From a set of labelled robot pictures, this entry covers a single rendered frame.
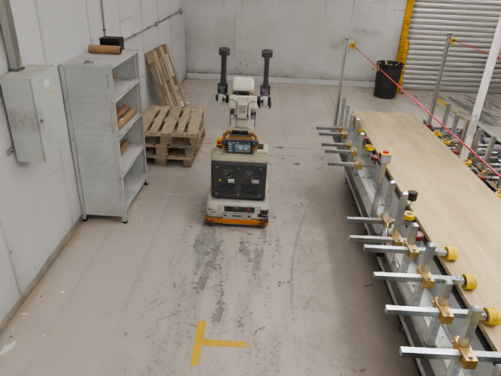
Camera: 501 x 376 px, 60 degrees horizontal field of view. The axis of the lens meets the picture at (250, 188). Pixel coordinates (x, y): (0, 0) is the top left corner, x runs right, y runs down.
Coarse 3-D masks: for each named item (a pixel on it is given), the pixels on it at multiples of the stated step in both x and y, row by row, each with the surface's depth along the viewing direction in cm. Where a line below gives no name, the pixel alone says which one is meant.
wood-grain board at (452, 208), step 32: (384, 128) 453; (416, 128) 457; (416, 160) 378; (448, 160) 382; (448, 192) 325; (480, 192) 327; (448, 224) 284; (480, 224) 286; (480, 256) 253; (480, 288) 226; (480, 320) 205
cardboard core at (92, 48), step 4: (88, 48) 409; (92, 48) 408; (96, 48) 408; (100, 48) 408; (104, 48) 408; (108, 48) 408; (112, 48) 408; (116, 48) 408; (120, 48) 414; (92, 52) 411; (96, 52) 411; (100, 52) 410; (104, 52) 410; (108, 52) 410; (112, 52) 410; (116, 52) 410; (120, 52) 415
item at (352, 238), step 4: (352, 236) 273; (356, 236) 273; (360, 236) 273; (364, 236) 273; (368, 236) 273; (372, 236) 274; (376, 236) 274; (380, 236) 274; (384, 236) 274; (352, 240) 273; (356, 240) 273; (360, 240) 273; (364, 240) 273; (368, 240) 273; (372, 240) 272; (376, 240) 272; (380, 240) 272; (384, 240) 272; (388, 240) 272; (392, 240) 272; (416, 244) 272
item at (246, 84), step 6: (234, 78) 421; (240, 78) 420; (246, 78) 420; (252, 78) 421; (234, 84) 419; (240, 84) 418; (246, 84) 418; (252, 84) 419; (234, 90) 419; (240, 90) 419; (246, 90) 418; (252, 90) 419
